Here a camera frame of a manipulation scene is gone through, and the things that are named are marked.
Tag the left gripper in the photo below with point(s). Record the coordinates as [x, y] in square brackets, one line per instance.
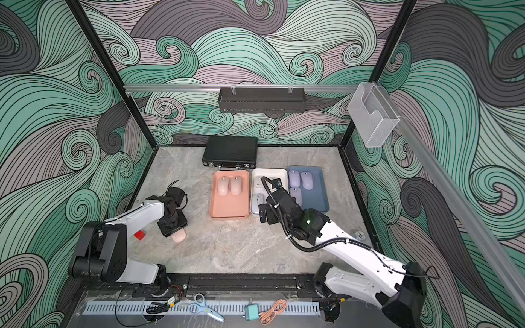
[167, 231]

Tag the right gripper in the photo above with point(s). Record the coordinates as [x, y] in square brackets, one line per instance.
[270, 211]

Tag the purple mouse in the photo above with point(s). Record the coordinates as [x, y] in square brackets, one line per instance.
[296, 193]
[294, 178]
[307, 180]

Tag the pink mouse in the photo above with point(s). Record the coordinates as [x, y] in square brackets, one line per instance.
[236, 185]
[223, 184]
[179, 236]

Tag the white mouse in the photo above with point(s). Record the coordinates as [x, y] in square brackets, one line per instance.
[256, 201]
[258, 184]
[277, 183]

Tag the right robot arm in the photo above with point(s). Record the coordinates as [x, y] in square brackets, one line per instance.
[397, 289]

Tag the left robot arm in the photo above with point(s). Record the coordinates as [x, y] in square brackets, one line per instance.
[101, 251]

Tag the blue storage tray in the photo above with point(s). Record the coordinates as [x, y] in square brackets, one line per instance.
[316, 198]

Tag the pink storage tray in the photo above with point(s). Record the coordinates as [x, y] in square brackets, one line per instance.
[230, 206]

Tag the red block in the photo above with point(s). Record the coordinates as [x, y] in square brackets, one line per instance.
[139, 235]

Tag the crumpled plastic wrapper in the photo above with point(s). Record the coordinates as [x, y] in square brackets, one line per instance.
[360, 235]

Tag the black case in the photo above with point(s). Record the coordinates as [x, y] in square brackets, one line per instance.
[231, 152]

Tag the teal plug adapter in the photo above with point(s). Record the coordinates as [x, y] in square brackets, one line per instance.
[251, 312]

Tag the blue scissors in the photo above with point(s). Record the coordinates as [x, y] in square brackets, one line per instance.
[199, 306]

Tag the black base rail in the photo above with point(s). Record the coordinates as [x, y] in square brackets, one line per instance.
[238, 283]

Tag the clear wall holder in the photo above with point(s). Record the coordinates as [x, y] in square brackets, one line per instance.
[373, 113]

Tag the black wall shelf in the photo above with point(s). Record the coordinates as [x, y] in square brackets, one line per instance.
[262, 100]

